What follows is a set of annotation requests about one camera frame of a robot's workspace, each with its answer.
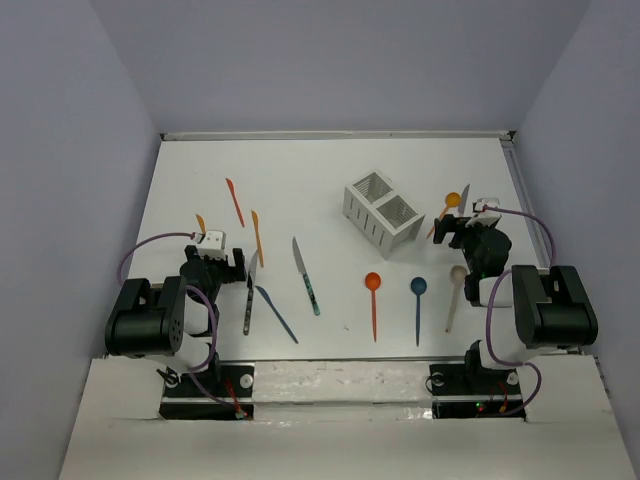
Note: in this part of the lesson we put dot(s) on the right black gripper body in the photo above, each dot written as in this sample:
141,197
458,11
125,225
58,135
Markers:
467,239

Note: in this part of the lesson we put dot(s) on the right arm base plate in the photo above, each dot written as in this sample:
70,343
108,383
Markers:
458,394

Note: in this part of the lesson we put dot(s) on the aluminium table frame rail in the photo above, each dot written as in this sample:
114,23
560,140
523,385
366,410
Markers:
330,135

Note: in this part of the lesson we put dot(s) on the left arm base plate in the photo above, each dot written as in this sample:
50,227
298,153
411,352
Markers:
225,395

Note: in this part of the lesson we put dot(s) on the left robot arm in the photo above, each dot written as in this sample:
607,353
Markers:
175,323

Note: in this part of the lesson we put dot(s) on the red-orange plastic spoon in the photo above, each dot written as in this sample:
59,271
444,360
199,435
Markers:
373,282

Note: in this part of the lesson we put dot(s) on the beige plastic spoon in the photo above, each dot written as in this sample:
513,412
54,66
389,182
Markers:
457,277

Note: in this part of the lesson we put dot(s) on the steel knife pink handle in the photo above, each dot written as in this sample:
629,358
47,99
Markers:
463,200

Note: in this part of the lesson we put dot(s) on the red-orange plastic knife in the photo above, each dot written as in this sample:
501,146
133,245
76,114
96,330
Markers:
237,207

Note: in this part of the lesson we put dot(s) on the steel knife grey handle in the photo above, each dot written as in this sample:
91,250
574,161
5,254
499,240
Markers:
251,273

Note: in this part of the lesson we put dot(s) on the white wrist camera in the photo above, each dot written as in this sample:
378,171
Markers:
212,245
486,207

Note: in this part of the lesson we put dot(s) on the white two-compartment utensil holder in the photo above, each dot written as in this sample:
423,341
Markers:
381,212

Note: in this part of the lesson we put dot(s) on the yellow-orange plastic spoon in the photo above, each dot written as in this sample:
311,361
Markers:
452,200

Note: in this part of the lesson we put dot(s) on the blue plastic knife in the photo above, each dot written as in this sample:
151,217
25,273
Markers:
277,314

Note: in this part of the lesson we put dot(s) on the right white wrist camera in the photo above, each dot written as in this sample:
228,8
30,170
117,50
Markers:
486,207

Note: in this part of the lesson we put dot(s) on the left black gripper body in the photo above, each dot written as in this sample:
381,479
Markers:
217,270

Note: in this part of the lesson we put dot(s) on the blue plastic spoon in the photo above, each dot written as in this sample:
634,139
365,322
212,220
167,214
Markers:
418,286

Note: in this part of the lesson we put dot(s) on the steel knife teal handle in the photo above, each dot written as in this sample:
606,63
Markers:
303,271

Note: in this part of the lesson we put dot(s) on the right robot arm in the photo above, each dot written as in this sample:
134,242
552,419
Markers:
551,309

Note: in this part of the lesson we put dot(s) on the orange plastic knife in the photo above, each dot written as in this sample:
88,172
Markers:
255,220
201,224

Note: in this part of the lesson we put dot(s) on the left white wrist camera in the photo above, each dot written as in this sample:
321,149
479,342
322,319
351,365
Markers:
212,245

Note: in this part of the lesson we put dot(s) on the white foam front block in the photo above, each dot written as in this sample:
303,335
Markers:
306,382

